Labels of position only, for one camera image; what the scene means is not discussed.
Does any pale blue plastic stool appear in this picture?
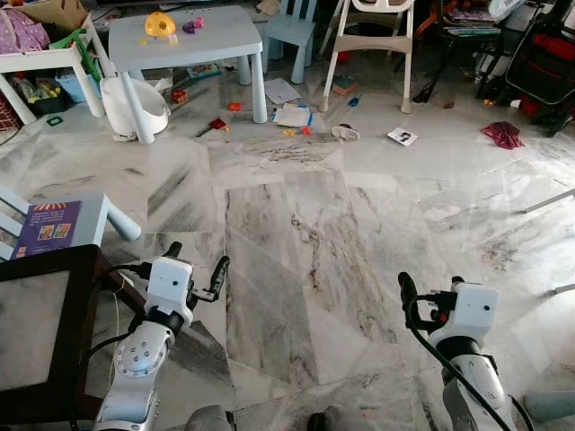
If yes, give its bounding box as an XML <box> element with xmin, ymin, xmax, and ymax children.
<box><xmin>0</xmin><ymin>185</ymin><xmax>144</xmax><ymax>262</ymax></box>

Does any dark wood marble top table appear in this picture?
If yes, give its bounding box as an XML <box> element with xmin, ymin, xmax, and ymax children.
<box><xmin>0</xmin><ymin>243</ymin><xmax>124</xmax><ymax>428</ymax></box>

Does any purple picture book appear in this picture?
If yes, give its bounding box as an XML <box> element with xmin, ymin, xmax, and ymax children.
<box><xmin>11</xmin><ymin>199</ymin><xmax>84</xmax><ymax>260</ymax></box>

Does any red toy tool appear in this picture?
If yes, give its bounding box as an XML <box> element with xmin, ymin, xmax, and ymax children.
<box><xmin>195</xmin><ymin>117</ymin><xmax>231</xmax><ymax>138</ymax></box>

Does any white plastic potty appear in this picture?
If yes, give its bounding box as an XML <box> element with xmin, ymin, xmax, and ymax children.
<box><xmin>98</xmin><ymin>74</ymin><xmax>172</xmax><ymax>142</ymax></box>

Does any pale blue cylindrical furniture leg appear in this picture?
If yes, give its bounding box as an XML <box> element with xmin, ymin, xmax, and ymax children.
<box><xmin>523</xmin><ymin>390</ymin><xmax>575</xmax><ymax>424</ymax></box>

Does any dark red crumpled cloth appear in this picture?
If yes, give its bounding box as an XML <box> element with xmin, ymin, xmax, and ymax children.
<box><xmin>480</xmin><ymin>121</ymin><xmax>526</xmax><ymax>151</ymax></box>

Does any white printed card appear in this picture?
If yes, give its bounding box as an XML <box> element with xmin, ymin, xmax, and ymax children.
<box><xmin>386</xmin><ymin>127</ymin><xmax>420</xmax><ymax>147</ymax></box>

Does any white booklet with blue edge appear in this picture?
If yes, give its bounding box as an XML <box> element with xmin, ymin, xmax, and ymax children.
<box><xmin>271</xmin><ymin>103</ymin><xmax>314</xmax><ymax>129</ymax></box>

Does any blue storage bin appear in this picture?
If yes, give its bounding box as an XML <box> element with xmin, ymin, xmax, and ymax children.
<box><xmin>56</xmin><ymin>72</ymin><xmax>93</xmax><ymax>103</ymax></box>

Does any white paper sheet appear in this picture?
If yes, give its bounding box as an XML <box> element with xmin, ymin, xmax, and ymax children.
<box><xmin>262</xmin><ymin>77</ymin><xmax>303</xmax><ymax>107</ymax></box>

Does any black bin with toys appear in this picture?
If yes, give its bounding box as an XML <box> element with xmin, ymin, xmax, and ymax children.
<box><xmin>13</xmin><ymin>76</ymin><xmax>75</xmax><ymax>117</ymax></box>

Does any pale blue plastic kids table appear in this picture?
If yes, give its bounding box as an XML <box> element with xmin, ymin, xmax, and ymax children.
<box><xmin>107</xmin><ymin>6</ymin><xmax>270</xmax><ymax>145</ymax></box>

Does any small brown box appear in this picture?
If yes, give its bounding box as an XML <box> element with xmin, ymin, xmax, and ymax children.
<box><xmin>330</xmin><ymin>75</ymin><xmax>359</xmax><ymax>98</ymax></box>

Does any yellow plastic toy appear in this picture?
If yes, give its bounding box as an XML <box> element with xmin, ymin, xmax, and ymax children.
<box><xmin>144</xmin><ymin>11</ymin><xmax>179</xmax><ymax>42</ymax></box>

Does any pink purple small toy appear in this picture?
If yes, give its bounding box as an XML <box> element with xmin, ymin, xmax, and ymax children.
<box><xmin>182</xmin><ymin>16</ymin><xmax>207</xmax><ymax>36</ymax></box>

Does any black red stroller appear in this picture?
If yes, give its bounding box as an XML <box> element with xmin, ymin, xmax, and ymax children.
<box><xmin>476</xmin><ymin>0</ymin><xmax>575</xmax><ymax>137</ymax></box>

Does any white low shelf table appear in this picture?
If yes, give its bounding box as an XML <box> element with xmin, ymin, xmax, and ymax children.
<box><xmin>0</xmin><ymin>16</ymin><xmax>115</xmax><ymax>125</ymax></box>

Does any pale blue plastic kids chair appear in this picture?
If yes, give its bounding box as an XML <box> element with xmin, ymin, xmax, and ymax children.
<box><xmin>262</xmin><ymin>0</ymin><xmax>321</xmax><ymax>85</ymax></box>

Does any white beige high chair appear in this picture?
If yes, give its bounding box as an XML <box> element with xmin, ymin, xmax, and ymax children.
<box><xmin>321</xmin><ymin>0</ymin><xmax>417</xmax><ymax>115</ymax></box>

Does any stack of books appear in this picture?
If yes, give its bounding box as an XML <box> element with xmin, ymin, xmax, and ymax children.
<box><xmin>440</xmin><ymin>7</ymin><xmax>505</xmax><ymax>39</ymax></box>

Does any pink patterned cloth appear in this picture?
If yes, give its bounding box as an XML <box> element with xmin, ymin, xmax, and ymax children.
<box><xmin>0</xmin><ymin>9</ymin><xmax>51</xmax><ymax>56</ymax></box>

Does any brown cardboard box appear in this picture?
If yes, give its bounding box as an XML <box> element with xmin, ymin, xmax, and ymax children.
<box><xmin>4</xmin><ymin>0</ymin><xmax>92</xmax><ymax>33</ymax></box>

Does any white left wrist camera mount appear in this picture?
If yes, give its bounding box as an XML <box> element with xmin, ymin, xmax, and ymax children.
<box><xmin>146</xmin><ymin>256</ymin><xmax>195</xmax><ymax>326</ymax></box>

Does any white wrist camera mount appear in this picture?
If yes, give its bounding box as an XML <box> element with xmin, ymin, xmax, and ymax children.
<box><xmin>146</xmin><ymin>256</ymin><xmax>195</xmax><ymax>326</ymax></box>
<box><xmin>447</xmin><ymin>282</ymin><xmax>501</xmax><ymax>349</ymax></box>

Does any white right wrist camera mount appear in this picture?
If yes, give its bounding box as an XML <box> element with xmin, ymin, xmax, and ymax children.
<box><xmin>447</xmin><ymin>282</ymin><xmax>501</xmax><ymax>349</ymax></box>

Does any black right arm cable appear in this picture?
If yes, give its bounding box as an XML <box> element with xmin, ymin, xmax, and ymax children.
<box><xmin>403</xmin><ymin>296</ymin><xmax>537</xmax><ymax>431</ymax></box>

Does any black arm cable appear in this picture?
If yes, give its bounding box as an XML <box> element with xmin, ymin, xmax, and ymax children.
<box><xmin>83</xmin><ymin>262</ymin><xmax>152</xmax><ymax>362</ymax></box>
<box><xmin>403</xmin><ymin>296</ymin><xmax>537</xmax><ymax>431</ymax></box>

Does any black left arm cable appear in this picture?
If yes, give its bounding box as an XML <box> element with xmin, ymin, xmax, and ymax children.
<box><xmin>83</xmin><ymin>262</ymin><xmax>152</xmax><ymax>362</ymax></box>

